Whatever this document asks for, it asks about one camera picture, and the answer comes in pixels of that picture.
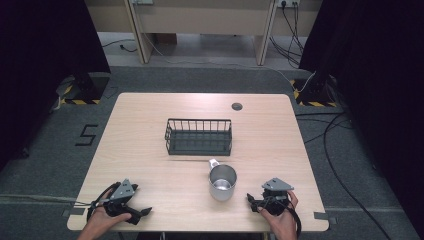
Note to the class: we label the beige wooden desk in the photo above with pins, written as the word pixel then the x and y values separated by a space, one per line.
pixel 203 20

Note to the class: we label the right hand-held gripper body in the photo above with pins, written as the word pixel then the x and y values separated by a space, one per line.
pixel 276 196

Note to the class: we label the black curtain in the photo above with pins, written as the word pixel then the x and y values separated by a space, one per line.
pixel 376 83
pixel 40 66

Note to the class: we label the person's left hand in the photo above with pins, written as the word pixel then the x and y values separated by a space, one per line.
pixel 105 221

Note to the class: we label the stand base with hazard tape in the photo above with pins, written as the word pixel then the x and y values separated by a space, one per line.
pixel 81 90
pixel 313 95

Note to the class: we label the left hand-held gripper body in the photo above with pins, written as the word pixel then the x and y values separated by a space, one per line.
pixel 122 191

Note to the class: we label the person's right hand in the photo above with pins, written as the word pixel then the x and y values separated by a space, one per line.
pixel 283 221

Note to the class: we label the white wall socket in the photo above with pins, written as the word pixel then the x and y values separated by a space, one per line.
pixel 288 3
pixel 142 1

